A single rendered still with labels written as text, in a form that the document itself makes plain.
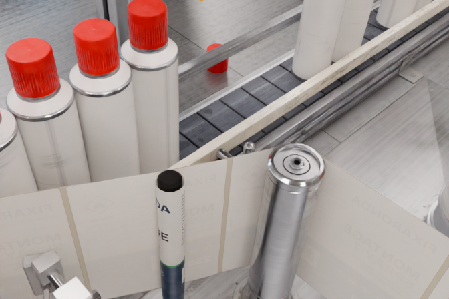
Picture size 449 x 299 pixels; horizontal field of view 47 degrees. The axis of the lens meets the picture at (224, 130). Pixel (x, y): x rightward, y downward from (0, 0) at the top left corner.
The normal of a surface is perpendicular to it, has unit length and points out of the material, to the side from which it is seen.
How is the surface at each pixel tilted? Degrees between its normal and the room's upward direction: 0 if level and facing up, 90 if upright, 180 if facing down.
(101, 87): 45
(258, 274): 90
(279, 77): 0
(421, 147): 0
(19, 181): 90
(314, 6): 90
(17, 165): 90
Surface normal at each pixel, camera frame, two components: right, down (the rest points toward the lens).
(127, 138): 0.82, 0.43
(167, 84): 0.64, 0.56
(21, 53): 0.08, -0.73
